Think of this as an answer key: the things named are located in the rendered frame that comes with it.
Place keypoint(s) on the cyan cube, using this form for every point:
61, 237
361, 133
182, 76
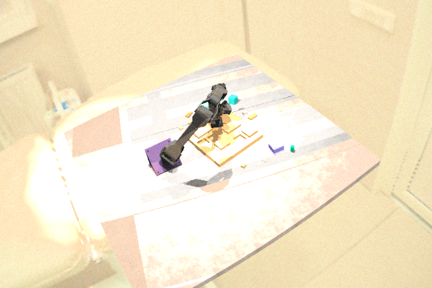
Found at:
233, 99

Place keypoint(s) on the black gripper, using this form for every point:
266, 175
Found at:
217, 120

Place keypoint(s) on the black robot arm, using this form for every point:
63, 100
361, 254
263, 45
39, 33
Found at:
172, 152

